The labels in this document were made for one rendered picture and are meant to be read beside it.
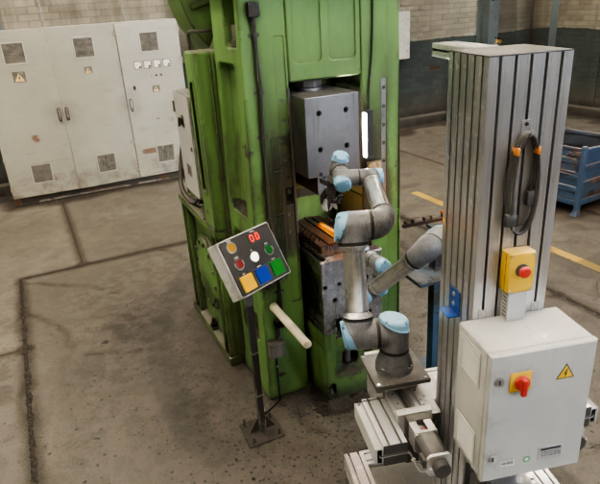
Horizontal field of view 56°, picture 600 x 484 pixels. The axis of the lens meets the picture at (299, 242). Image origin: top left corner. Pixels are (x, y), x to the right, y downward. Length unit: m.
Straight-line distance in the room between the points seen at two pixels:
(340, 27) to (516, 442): 2.05
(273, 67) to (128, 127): 5.31
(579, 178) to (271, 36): 4.21
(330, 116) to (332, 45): 0.37
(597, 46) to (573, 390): 9.73
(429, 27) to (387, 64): 7.55
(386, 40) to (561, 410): 2.01
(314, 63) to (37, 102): 5.35
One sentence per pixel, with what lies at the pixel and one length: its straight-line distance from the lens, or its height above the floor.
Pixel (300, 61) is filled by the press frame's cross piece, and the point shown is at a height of 1.92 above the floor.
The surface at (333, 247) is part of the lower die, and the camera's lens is 3.08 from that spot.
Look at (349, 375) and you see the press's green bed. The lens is 3.47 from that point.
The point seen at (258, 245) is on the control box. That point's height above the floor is 1.12.
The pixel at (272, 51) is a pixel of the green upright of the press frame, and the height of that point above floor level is 1.98.
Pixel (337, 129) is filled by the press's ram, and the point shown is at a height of 1.59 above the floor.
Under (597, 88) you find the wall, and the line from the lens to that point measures 11.42.
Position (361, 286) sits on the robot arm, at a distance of 2.19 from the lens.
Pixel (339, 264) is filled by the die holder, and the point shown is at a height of 0.88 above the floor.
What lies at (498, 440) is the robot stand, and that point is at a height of 0.92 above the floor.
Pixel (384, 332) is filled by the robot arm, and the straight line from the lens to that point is 2.22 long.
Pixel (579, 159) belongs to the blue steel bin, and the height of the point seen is 0.58.
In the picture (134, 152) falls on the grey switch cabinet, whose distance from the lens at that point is 8.11.
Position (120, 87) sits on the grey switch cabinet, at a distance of 7.96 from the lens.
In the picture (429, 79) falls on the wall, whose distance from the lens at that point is 10.82.
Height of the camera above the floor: 2.19
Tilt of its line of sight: 23 degrees down
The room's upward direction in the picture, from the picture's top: 4 degrees counter-clockwise
